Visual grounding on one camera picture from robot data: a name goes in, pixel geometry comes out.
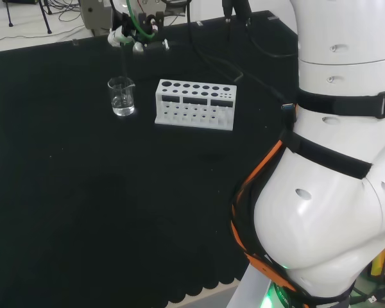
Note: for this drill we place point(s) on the clear glass rod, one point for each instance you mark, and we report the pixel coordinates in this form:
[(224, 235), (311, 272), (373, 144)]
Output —
[(124, 61)]

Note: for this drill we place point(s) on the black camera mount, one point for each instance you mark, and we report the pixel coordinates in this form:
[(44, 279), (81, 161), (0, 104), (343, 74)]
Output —
[(237, 6)]

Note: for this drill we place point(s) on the grey metal control box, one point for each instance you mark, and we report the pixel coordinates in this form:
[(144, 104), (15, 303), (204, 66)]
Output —
[(94, 13)]

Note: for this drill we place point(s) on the yellow stop button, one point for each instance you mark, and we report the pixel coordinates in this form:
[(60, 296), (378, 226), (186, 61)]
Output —
[(377, 266)]

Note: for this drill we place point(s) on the clear glass beaker with water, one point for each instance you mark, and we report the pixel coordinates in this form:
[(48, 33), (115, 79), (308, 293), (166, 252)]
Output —
[(123, 106)]

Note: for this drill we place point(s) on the white test tube rack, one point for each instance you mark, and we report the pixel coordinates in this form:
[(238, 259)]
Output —
[(195, 123)]

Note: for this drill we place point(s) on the black tripod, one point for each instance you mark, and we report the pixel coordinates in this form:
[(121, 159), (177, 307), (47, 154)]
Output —
[(46, 19)]

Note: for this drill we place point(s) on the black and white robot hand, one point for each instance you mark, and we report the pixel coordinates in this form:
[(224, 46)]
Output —
[(147, 29)]

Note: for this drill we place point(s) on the black bench cloth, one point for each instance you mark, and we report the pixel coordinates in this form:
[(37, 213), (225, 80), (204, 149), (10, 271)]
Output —
[(99, 192)]

